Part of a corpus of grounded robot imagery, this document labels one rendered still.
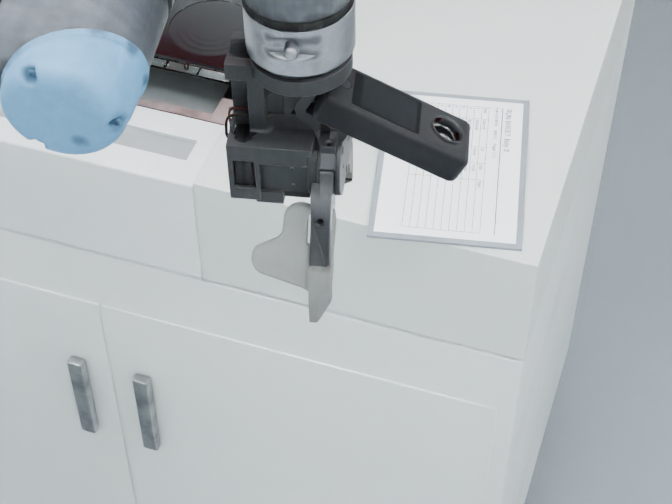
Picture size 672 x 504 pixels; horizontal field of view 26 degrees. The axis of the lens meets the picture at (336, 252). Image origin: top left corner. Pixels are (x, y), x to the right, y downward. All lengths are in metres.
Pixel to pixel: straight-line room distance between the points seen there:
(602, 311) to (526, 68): 1.10
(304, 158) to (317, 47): 0.10
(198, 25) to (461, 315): 0.50
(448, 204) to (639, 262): 1.32
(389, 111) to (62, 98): 0.28
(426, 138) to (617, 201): 1.81
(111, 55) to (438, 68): 0.78
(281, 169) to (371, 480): 0.76
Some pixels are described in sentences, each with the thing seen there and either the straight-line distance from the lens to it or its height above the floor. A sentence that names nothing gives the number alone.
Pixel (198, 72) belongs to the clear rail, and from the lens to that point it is 1.67.
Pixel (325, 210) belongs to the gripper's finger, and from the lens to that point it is 1.02.
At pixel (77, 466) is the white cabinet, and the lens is 1.98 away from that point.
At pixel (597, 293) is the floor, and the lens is 2.65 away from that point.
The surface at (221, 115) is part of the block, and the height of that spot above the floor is 0.91.
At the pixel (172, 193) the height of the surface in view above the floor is 0.94.
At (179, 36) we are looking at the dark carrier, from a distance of 1.72.
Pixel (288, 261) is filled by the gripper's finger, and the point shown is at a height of 1.20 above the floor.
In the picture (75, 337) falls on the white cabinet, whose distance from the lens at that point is 1.73.
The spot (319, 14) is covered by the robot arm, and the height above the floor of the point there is 1.40.
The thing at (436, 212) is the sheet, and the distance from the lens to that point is 1.41.
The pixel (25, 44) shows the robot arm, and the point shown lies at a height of 1.46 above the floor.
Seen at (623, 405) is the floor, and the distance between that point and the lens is 2.50.
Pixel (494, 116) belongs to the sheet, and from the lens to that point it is 1.51.
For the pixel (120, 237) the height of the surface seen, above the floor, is 0.85.
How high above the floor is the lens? 1.99
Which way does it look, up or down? 48 degrees down
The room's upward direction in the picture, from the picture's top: straight up
